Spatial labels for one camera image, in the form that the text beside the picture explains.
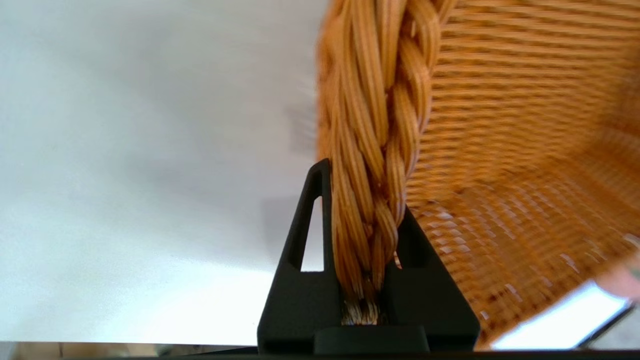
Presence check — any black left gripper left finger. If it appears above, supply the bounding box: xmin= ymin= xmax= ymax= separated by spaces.
xmin=257 ymin=159 xmax=346 ymax=354

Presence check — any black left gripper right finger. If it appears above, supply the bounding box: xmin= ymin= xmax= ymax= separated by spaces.
xmin=382 ymin=206 xmax=481 ymax=352

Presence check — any orange woven wicker basket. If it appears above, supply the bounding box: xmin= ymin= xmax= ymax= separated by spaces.
xmin=316 ymin=0 xmax=640 ymax=351

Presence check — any pink toy peach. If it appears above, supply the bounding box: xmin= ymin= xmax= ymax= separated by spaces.
xmin=595 ymin=252 xmax=640 ymax=303

